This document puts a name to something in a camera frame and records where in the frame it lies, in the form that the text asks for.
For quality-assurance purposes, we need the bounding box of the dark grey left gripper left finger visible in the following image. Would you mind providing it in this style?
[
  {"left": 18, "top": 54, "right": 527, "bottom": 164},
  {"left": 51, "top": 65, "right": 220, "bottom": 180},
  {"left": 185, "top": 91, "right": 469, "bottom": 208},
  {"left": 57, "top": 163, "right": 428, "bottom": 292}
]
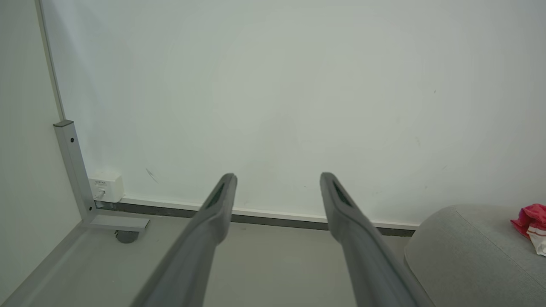
[{"left": 130, "top": 173, "right": 238, "bottom": 307}]

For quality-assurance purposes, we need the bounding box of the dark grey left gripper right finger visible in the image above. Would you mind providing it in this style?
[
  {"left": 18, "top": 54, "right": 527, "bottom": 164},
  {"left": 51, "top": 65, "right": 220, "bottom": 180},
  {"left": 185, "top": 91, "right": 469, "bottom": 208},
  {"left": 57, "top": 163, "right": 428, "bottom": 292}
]
[{"left": 320, "top": 172, "right": 436, "bottom": 307}]

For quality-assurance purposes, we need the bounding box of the red fleece garment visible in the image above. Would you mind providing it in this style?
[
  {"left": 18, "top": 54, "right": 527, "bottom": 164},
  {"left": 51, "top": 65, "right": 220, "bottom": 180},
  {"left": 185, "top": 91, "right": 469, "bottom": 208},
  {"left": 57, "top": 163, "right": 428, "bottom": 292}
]
[{"left": 511, "top": 204, "right": 546, "bottom": 239}]

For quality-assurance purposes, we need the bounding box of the white garment with red stripes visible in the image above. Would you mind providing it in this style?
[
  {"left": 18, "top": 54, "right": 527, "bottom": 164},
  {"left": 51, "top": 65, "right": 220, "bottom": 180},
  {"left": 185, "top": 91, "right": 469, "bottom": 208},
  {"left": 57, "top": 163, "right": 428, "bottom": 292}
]
[{"left": 528, "top": 223, "right": 546, "bottom": 257}]

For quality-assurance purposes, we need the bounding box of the grey caster wheel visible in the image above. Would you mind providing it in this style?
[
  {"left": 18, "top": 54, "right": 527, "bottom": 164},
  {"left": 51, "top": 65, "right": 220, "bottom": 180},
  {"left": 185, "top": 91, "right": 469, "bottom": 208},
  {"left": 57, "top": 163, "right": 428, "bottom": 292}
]
[{"left": 115, "top": 230, "right": 140, "bottom": 244}]

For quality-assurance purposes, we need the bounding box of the white and black skirting board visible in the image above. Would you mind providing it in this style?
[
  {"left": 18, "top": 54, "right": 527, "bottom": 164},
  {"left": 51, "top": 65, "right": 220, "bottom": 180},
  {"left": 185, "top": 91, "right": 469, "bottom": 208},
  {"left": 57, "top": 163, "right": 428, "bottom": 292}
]
[{"left": 96, "top": 196, "right": 421, "bottom": 237}]

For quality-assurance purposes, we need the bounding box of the grey fabric sofa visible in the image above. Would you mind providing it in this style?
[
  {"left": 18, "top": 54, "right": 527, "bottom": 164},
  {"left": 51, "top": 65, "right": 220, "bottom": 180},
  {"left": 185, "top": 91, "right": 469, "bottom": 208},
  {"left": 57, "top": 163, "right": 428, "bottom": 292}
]
[{"left": 404, "top": 204, "right": 546, "bottom": 307}]

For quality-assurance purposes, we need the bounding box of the white wall socket box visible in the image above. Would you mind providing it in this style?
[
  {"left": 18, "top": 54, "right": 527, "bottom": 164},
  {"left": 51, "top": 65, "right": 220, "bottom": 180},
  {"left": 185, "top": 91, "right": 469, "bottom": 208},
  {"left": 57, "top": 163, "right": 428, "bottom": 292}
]
[{"left": 88, "top": 171, "right": 125, "bottom": 203}]

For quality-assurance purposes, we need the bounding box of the grey metal frame leg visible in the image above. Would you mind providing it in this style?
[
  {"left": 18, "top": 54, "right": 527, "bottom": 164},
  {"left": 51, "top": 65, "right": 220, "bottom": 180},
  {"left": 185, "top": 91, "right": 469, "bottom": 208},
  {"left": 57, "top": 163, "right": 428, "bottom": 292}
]
[{"left": 0, "top": 0, "right": 151, "bottom": 307}]

